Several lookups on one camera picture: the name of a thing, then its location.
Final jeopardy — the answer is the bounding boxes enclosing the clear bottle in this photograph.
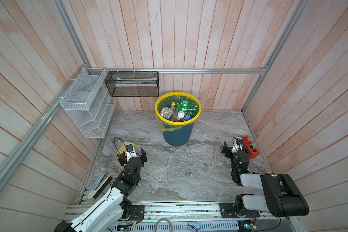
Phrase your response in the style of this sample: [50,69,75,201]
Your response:
[160,106,175,120]

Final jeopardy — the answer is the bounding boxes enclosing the green crushed bottle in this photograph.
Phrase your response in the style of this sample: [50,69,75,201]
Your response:
[176,100,200,114]

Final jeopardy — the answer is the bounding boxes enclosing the white label square bottle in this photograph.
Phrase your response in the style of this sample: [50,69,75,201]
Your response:
[177,111,186,121]

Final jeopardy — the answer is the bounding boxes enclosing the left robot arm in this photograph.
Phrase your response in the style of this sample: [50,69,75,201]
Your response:
[54,144,147,232]

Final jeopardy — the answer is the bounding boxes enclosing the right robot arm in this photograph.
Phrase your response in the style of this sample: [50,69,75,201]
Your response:
[219,138,309,218]

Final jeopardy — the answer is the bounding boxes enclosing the teal bin with yellow rim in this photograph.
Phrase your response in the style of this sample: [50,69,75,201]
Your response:
[155,92,202,147]

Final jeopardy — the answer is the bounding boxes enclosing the yellow bin liner bag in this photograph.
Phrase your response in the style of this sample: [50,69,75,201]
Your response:
[155,92,202,132]

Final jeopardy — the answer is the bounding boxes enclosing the yellow calculator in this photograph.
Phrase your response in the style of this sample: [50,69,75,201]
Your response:
[115,141,136,159]

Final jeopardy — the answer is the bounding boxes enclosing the red tape dispenser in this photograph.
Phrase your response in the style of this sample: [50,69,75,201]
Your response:
[241,136,260,159]

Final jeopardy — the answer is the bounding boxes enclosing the pale green flat tool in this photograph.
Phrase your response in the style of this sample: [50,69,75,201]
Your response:
[87,173,112,199]

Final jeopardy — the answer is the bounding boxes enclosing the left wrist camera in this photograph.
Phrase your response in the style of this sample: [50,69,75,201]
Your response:
[125,144,136,161]

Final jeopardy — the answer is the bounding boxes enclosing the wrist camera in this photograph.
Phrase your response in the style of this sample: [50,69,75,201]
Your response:
[125,144,136,161]
[232,137,244,153]

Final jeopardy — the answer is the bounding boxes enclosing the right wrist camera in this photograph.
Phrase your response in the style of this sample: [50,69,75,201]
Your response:
[232,137,244,153]

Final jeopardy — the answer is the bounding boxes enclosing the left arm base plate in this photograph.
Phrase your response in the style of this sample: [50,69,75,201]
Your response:
[105,204,146,222]

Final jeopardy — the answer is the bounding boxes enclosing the aluminium front rail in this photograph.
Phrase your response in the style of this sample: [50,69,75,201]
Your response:
[60,200,304,225]

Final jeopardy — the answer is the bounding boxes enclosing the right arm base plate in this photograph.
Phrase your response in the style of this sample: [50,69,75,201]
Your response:
[219,203,260,218]

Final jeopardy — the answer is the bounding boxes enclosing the white wire mesh shelf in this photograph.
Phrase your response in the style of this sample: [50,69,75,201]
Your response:
[61,68,117,139]

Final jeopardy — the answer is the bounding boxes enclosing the black wire mesh basket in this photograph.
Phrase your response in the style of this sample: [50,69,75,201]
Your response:
[105,71,160,97]

